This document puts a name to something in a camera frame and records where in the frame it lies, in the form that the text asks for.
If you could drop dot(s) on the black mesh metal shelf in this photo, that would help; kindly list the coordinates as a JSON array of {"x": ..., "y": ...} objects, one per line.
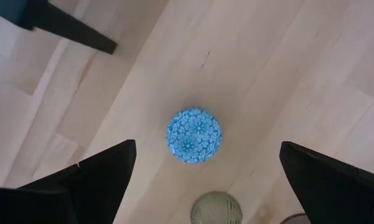
[{"x": 81, "y": 34}]

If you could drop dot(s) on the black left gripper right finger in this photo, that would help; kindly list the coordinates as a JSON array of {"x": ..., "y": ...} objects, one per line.
[{"x": 336, "y": 193}]

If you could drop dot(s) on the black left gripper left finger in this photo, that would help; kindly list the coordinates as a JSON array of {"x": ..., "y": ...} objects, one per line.
[{"x": 81, "y": 193}]

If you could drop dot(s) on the ribbed glass candlestick holder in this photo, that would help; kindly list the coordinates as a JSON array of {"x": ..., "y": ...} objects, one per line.
[{"x": 216, "y": 208}]

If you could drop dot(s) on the blue patterned round tin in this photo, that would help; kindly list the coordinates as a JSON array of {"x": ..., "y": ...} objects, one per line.
[{"x": 193, "y": 135}]

